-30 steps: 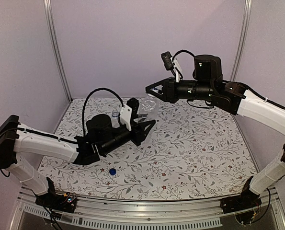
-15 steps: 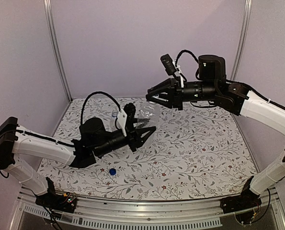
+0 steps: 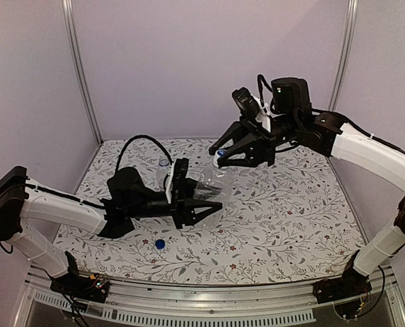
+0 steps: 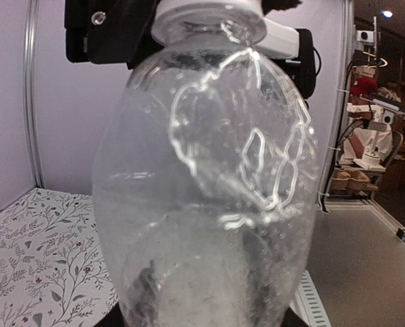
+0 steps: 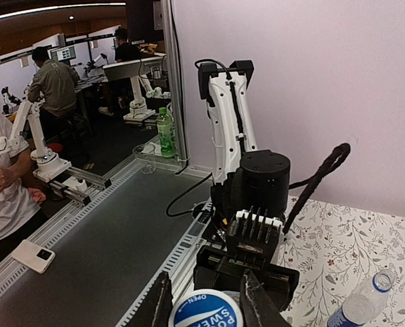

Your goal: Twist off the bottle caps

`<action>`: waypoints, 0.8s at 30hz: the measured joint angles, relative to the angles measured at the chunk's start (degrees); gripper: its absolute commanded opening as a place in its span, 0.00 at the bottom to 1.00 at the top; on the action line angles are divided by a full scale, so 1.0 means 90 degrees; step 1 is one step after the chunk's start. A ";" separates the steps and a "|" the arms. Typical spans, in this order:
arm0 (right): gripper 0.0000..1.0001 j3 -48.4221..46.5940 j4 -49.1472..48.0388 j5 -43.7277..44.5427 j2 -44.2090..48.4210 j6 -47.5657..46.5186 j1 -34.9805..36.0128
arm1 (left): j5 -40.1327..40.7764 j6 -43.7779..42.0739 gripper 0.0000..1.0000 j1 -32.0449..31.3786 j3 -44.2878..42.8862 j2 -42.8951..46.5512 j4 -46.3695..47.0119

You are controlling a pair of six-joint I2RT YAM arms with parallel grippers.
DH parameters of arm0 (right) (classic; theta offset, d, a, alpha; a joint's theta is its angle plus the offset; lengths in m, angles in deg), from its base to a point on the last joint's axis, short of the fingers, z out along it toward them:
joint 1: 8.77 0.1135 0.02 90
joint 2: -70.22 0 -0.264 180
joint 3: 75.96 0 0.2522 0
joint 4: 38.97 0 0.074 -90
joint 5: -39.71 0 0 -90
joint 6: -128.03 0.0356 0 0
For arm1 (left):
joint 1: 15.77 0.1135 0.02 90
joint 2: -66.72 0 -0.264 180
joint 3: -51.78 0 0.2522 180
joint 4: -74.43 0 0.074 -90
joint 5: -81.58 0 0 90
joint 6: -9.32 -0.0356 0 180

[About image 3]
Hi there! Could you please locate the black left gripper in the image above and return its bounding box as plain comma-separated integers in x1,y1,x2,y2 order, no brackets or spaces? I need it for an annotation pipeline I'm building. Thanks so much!
127,178,223,230

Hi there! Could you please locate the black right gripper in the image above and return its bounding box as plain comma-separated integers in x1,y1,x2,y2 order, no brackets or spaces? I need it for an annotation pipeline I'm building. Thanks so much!
210,111,299,166

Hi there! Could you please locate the clear bottle white cap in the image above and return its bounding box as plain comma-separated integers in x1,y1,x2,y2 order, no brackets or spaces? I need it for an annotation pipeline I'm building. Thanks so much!
194,149,233,230

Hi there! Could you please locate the Pepsi bottle blue label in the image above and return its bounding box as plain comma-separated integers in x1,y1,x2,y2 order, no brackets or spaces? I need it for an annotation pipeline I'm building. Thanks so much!
156,157,169,190

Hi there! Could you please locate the blue bottle cap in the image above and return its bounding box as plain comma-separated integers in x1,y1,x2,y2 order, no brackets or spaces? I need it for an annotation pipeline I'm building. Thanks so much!
155,239,165,249

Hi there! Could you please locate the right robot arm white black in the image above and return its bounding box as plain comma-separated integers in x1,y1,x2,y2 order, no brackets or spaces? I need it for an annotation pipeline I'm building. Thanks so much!
209,75,405,297

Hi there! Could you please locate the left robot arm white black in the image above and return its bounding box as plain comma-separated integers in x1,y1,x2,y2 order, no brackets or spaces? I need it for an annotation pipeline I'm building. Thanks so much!
0,166,223,296

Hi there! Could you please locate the floral patterned table mat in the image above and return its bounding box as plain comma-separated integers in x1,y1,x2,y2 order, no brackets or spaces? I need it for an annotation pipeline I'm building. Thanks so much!
54,147,364,285

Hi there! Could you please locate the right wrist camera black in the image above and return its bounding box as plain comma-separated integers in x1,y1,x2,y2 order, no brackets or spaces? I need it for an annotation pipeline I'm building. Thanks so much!
231,87,272,132

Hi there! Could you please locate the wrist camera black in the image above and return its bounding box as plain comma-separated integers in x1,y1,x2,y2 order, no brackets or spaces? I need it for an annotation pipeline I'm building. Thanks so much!
165,158,189,204
231,87,272,132

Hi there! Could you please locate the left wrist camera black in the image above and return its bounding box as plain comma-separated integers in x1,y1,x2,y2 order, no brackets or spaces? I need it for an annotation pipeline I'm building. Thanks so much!
165,158,189,204

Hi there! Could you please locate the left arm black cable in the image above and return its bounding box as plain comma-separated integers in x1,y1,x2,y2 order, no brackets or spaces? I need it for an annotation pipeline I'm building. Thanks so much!
116,134,172,174

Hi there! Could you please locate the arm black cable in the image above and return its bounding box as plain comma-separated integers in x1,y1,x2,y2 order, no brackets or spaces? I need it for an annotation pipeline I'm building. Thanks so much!
116,134,172,174
257,74,274,103

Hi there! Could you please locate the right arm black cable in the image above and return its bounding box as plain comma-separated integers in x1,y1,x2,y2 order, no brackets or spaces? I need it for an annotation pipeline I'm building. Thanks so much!
257,74,274,103

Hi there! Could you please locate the aluminium front rail frame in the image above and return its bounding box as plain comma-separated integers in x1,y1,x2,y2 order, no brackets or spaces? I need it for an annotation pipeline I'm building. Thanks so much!
14,265,405,326

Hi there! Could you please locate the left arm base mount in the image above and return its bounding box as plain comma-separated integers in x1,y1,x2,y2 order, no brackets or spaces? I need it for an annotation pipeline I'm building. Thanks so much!
50,251,110,303

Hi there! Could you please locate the right aluminium corner post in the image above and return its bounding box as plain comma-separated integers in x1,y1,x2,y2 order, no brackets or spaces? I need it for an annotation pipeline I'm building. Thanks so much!
327,0,359,112

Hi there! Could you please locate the aluminium corner post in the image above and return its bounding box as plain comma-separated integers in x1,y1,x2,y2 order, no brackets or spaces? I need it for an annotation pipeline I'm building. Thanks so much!
327,0,359,112
61,0,103,146

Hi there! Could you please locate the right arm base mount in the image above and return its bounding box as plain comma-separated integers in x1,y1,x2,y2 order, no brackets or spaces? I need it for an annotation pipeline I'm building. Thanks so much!
312,276,372,320

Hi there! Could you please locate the left aluminium corner post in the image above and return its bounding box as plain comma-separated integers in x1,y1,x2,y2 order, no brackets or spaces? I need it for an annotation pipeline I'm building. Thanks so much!
61,0,103,146

